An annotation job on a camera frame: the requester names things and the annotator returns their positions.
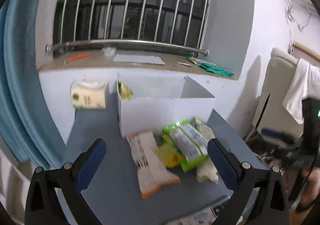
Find white rice cracker packet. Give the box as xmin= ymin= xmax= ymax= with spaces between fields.
xmin=194 ymin=116 xmax=219 ymax=183

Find white orange snack packet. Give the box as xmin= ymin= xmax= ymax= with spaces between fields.
xmin=126 ymin=131 xmax=180 ymax=198

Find green white snack packet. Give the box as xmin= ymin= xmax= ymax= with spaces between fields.
xmin=163 ymin=120 xmax=208 ymax=172

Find yellow snack packet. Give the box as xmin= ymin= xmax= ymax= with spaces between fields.
xmin=158 ymin=143 xmax=185 ymax=169

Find person's right hand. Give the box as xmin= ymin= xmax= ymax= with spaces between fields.
xmin=298 ymin=168 xmax=320 ymax=211

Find white chair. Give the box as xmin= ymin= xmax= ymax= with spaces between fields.
xmin=252 ymin=48 xmax=303 ymax=138

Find smartphone with patterned case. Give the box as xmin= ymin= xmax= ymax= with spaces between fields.
xmin=166 ymin=196 xmax=231 ymax=225

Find blue curtain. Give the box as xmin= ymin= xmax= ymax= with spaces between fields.
xmin=1 ymin=0 xmax=66 ymax=169

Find white towel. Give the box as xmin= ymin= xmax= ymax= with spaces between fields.
xmin=282 ymin=58 xmax=320 ymax=124

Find tissue pack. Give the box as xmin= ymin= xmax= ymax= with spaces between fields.
xmin=70 ymin=79 xmax=110 ymax=109

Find yellow snack in box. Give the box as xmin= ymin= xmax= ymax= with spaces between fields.
xmin=118 ymin=81 xmax=133 ymax=100

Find white storage box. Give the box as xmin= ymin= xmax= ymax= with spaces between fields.
xmin=117 ymin=72 xmax=216 ymax=137

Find orange pen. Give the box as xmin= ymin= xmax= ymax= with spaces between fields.
xmin=63 ymin=53 xmax=91 ymax=64

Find green plastic bag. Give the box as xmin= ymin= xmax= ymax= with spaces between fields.
xmin=186 ymin=55 xmax=234 ymax=77

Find crumpled white paper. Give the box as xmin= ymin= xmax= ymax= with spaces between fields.
xmin=101 ymin=47 xmax=117 ymax=57

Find grey cardboard sheet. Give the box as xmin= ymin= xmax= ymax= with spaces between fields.
xmin=112 ymin=54 xmax=165 ymax=65

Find steel window guard rail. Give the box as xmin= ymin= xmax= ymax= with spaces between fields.
xmin=46 ymin=0 xmax=210 ymax=56

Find wire hangers on wall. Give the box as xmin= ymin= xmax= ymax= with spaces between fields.
xmin=284 ymin=0 xmax=319 ymax=55

